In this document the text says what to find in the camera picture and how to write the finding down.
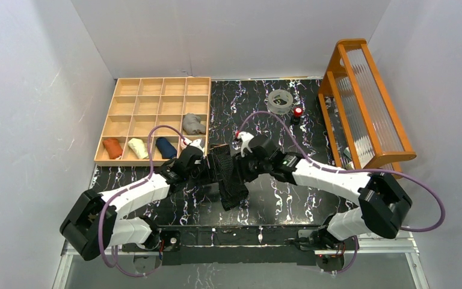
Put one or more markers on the grey beige underwear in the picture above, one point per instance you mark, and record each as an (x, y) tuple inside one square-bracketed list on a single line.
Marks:
[(192, 125)]

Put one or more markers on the rolled orange underwear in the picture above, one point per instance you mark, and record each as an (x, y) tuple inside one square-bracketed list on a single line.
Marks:
[(113, 148)]

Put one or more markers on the clear tape roll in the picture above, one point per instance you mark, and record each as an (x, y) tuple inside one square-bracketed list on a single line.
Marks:
[(279, 102)]

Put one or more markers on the orange wooden rack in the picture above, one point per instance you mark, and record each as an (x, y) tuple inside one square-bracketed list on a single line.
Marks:
[(364, 129)]

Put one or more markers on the red small cap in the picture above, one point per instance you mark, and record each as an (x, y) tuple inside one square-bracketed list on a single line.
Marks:
[(297, 112)]

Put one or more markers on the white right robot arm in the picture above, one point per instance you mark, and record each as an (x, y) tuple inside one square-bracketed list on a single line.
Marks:
[(381, 203)]

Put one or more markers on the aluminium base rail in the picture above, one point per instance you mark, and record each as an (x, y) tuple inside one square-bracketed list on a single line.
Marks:
[(250, 257)]

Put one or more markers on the rolled white underwear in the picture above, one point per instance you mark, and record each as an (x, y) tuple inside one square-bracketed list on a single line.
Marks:
[(184, 143)]

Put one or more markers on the black striped underwear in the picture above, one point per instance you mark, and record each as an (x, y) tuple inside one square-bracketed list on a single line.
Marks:
[(232, 190)]

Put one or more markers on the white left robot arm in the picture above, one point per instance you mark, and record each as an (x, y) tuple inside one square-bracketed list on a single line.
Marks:
[(100, 220)]

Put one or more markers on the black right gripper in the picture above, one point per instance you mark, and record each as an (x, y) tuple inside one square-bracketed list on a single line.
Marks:
[(240, 167)]

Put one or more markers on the wooden compartment tray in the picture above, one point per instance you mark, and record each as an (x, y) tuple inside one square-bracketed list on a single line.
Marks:
[(148, 108)]

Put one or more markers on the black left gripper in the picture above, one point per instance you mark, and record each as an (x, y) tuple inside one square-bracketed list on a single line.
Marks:
[(207, 161)]

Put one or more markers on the rolled cream underwear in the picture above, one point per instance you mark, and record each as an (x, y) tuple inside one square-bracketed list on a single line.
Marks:
[(139, 148)]

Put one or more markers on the rolled blue underwear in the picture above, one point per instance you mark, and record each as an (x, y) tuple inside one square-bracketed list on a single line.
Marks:
[(166, 149)]

